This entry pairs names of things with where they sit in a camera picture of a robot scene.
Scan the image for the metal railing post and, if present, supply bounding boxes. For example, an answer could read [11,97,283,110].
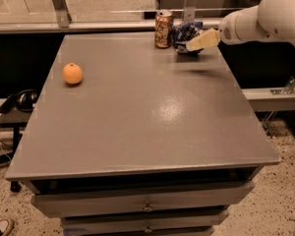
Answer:
[183,0,197,23]
[52,0,72,28]

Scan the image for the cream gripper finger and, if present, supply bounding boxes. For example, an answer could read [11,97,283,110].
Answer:
[186,29,220,51]

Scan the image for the black and white sneaker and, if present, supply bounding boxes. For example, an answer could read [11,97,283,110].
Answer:
[0,219,14,236]

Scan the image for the orange fruit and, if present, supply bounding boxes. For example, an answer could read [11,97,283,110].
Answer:
[62,63,83,85]

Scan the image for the metal drawer knob lower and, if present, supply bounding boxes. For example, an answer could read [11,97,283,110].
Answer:
[144,225,152,233]

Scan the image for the blue chip bag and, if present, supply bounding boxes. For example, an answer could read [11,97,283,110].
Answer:
[172,22,203,55]

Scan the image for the white cable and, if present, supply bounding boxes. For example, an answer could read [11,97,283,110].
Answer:
[0,112,14,162]

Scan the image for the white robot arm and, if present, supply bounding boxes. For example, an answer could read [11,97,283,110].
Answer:
[186,0,295,51]

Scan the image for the metal drawer knob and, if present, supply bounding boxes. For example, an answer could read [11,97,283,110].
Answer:
[144,225,152,233]
[143,202,153,212]

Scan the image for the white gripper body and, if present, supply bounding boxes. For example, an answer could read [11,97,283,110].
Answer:
[218,6,263,45]

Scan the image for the black headphones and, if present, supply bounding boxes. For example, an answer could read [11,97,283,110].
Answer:
[0,89,38,114]

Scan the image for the grey top drawer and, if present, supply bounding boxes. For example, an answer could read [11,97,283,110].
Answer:
[31,181,255,217]

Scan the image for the grey drawer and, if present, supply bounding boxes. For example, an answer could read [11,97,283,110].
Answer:
[62,209,229,236]
[31,181,255,217]

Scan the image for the metal railing post right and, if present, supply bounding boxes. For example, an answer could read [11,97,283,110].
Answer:
[183,0,197,23]

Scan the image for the metal railing post left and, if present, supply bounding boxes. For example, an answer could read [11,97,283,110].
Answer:
[52,0,72,28]

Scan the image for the metal drawer knob upper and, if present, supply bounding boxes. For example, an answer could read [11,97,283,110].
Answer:
[143,202,153,212]

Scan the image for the orange soda can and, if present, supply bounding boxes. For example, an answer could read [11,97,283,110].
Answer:
[154,9,174,48]

